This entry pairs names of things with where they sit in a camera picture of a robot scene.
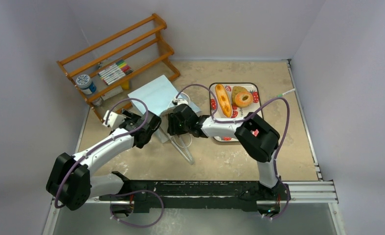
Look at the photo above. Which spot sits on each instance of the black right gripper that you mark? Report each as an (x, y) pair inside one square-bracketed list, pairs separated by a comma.
[(173, 122)]

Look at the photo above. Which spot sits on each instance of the green cap white marker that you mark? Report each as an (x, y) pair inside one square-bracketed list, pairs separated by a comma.
[(286, 93)]

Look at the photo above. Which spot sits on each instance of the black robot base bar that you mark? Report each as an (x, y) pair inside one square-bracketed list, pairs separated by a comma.
[(139, 196)]

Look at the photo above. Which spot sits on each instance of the white blue paper bag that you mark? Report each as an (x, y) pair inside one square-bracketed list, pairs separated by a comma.
[(158, 95)]

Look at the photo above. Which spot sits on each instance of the metal kitchen tongs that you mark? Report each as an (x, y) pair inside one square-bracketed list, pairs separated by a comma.
[(182, 147)]

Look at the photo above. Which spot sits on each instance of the brown fake bread slice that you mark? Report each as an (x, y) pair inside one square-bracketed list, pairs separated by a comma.
[(235, 91)]

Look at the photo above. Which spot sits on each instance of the yellow small bottle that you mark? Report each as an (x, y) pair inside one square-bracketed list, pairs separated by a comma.
[(126, 85)]

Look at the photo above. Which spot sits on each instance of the round orange fake bun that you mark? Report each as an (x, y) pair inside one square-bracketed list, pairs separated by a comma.
[(243, 99)]

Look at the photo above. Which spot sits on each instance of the blue lid white jar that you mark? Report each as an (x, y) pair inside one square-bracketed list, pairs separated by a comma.
[(85, 83)]

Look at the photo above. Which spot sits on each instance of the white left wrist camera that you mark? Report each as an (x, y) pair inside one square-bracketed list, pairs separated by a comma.
[(112, 120)]

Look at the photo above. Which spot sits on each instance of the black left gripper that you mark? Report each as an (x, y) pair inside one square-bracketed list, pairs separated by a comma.
[(130, 117)]

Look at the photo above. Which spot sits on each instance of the white strawberry enamel tray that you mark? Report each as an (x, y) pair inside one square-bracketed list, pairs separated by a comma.
[(237, 112)]

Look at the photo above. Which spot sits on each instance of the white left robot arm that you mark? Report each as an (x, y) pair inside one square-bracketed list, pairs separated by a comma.
[(72, 180)]

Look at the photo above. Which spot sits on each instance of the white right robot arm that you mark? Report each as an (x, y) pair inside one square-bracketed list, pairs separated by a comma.
[(257, 137)]

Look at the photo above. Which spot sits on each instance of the long orange fake bread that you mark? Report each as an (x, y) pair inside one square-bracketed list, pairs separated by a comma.
[(223, 100)]

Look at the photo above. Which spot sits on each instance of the set of coloured markers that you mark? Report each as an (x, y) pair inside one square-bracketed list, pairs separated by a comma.
[(115, 72)]

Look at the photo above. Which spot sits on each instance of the orange wooden shelf rack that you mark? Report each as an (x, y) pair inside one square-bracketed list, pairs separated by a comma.
[(124, 51)]

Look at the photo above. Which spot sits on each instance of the white flat box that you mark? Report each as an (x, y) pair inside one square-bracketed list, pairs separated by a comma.
[(112, 93)]

